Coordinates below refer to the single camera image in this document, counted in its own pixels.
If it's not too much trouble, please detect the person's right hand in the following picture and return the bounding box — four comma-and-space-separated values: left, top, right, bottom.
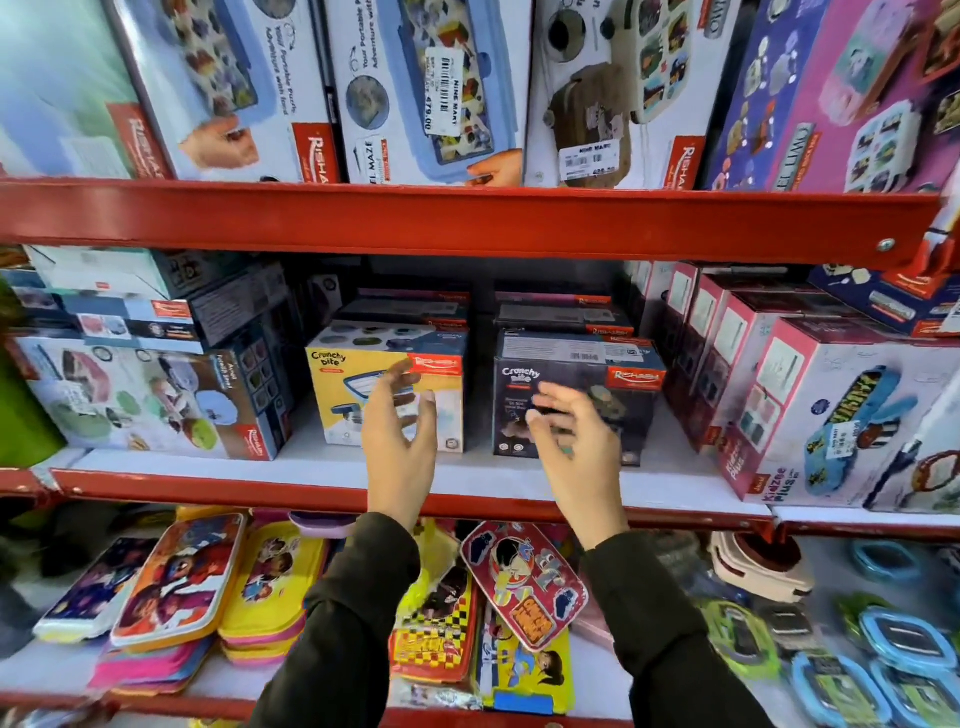
524, 381, 625, 551

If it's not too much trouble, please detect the person's left hand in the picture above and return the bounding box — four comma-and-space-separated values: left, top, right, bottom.
361, 358, 439, 528

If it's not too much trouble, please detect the person's left forearm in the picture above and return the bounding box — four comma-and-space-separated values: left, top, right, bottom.
249, 513, 422, 728

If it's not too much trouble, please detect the person's right forearm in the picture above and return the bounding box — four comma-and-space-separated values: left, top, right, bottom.
580, 528, 775, 728

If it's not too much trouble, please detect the dark navy lunch box carton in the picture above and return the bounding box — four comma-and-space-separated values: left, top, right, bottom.
492, 329, 668, 468

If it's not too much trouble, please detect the yellow lunch box carton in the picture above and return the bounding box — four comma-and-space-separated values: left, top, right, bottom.
305, 321, 471, 456

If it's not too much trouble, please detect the dark flat carton red label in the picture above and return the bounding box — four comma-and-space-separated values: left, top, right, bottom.
493, 288, 636, 339
332, 287, 473, 333

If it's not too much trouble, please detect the plain yellow pencil case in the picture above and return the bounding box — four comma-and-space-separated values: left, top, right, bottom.
396, 517, 461, 620

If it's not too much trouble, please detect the purple pencil case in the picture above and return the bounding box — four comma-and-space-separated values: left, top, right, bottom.
288, 511, 361, 540

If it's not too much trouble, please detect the red cartoon pencil case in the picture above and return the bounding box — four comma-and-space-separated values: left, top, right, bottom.
459, 520, 591, 653

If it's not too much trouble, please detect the red metal shelf rack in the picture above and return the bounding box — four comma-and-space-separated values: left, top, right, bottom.
0, 176, 960, 728

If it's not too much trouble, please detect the yellow checkered pencil case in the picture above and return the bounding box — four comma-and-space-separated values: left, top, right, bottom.
389, 562, 482, 685

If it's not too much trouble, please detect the yellow blue cartoon pencil case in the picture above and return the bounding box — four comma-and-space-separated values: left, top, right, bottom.
474, 606, 576, 718

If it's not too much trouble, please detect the beige lunch box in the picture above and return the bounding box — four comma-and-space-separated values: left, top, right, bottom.
708, 530, 816, 606

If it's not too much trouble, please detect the row of pink white cartons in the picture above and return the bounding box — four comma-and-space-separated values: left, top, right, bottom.
630, 261, 960, 511

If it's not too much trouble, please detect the large white lunch set carton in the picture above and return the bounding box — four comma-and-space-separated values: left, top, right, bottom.
6, 318, 305, 463

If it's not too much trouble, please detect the orange cartoon pencil case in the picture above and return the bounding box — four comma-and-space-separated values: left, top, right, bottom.
110, 511, 249, 654

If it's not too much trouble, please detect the dark blue flat carton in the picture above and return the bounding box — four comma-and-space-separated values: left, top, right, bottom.
0, 264, 295, 356

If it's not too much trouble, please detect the grey lunch box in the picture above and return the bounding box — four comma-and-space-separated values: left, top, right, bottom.
756, 600, 828, 663

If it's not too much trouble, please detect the white carton blue lunch box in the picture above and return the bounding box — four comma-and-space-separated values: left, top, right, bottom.
103, 0, 344, 186
322, 0, 535, 189

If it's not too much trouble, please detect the white carton brown lunch box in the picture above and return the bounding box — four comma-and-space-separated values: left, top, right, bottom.
523, 0, 745, 192

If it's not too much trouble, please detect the flat white carton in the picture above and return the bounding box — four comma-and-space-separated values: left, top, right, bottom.
22, 245, 252, 303

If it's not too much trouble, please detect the small green lunch box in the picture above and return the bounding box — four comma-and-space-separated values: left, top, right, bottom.
834, 591, 895, 648

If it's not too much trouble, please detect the stack of pink pencil cases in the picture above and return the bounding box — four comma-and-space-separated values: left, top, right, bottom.
88, 636, 220, 697

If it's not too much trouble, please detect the navy blue carton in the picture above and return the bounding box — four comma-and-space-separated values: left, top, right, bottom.
807, 262, 960, 340

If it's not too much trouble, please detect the blue rimmed lunch box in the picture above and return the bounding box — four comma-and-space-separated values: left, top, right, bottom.
789, 651, 895, 728
858, 606, 959, 681
870, 658, 960, 728
849, 538, 925, 587

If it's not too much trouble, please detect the dark cartoon pencil case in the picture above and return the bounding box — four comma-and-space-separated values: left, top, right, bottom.
33, 535, 160, 645

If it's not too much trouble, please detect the white carton brown print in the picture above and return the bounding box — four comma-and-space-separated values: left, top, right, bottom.
866, 371, 960, 516

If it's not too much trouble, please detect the green plastic item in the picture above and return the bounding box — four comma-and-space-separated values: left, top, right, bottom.
0, 300, 67, 471

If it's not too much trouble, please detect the purple pink lunch box carton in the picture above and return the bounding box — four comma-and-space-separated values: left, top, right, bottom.
703, 0, 960, 198

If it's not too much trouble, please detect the pale green blue carton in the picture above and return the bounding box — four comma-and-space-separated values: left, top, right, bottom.
0, 0, 175, 182

